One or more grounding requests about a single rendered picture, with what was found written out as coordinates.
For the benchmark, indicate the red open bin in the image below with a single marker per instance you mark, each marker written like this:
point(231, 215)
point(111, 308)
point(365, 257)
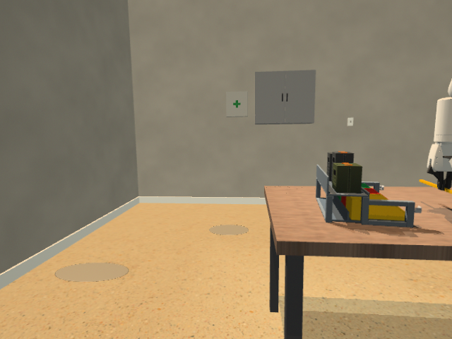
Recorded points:
point(343, 198)

